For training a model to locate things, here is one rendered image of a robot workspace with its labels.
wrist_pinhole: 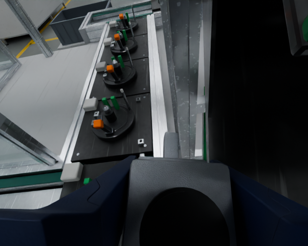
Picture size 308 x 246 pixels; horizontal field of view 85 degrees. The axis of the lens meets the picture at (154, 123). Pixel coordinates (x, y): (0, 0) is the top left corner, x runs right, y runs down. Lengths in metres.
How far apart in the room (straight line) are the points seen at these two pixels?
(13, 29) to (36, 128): 4.59
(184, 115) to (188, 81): 0.04
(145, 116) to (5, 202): 0.48
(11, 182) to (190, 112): 0.59
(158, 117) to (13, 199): 0.50
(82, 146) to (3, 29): 5.10
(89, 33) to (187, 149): 1.26
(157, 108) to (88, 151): 0.26
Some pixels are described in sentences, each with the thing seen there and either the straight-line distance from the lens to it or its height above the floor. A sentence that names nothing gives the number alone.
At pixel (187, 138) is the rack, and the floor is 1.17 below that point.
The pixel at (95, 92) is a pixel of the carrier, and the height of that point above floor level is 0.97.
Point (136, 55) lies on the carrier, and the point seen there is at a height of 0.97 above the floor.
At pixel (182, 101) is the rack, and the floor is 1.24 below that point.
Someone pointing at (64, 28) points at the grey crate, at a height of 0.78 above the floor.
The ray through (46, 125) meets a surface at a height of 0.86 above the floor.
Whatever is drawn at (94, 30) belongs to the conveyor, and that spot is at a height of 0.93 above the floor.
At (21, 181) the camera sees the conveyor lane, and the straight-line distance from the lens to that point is 0.65.
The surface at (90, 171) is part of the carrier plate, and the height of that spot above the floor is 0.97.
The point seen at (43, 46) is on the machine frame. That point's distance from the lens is 1.47.
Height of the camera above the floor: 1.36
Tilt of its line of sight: 50 degrees down
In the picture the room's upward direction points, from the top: 15 degrees counter-clockwise
